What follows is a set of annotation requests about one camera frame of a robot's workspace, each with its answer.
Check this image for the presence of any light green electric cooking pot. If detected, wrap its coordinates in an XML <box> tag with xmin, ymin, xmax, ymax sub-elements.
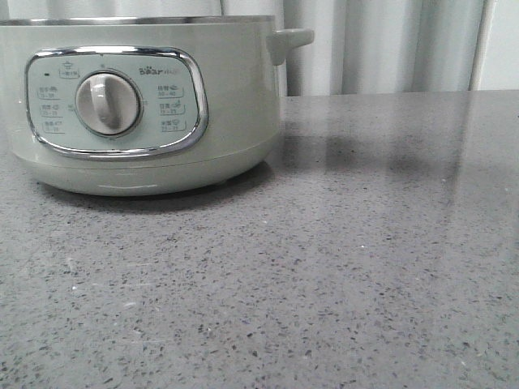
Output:
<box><xmin>1</xmin><ymin>15</ymin><xmax>314</xmax><ymax>196</ymax></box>

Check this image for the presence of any grey round control knob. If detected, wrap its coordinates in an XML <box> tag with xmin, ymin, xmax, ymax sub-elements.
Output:
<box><xmin>75</xmin><ymin>72</ymin><xmax>140</xmax><ymax>136</ymax></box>

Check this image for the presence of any white pleated curtain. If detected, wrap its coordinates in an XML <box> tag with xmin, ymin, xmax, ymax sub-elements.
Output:
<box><xmin>0</xmin><ymin>0</ymin><xmax>519</xmax><ymax>97</ymax></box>

